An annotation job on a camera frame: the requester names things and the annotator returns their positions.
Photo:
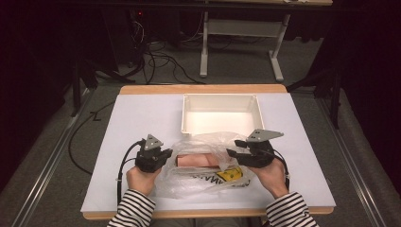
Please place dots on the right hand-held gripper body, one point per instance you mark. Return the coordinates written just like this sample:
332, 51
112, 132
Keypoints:
260, 156

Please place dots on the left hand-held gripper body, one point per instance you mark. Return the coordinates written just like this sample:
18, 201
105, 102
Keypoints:
148, 159

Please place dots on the red-brown long box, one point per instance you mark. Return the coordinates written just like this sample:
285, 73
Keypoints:
195, 160

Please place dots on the white plastic bin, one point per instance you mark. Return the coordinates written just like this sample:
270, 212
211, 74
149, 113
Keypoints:
220, 116

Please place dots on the clear plastic bag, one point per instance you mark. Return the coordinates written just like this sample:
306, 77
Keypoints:
195, 183

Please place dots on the person's left hand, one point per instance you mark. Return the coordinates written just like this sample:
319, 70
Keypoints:
140, 181

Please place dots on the person's right hand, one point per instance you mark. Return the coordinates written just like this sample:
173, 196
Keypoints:
274, 179

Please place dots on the white table mat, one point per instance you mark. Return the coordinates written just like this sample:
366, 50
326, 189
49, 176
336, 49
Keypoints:
126, 126

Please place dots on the black metal stand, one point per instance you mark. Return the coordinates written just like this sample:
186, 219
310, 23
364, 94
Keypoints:
75, 91
335, 104

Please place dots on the silver floor rail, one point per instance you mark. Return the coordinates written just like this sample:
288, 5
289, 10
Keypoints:
355, 176
45, 170

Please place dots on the white metal desk frame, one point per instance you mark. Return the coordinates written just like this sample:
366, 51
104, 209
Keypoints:
242, 28

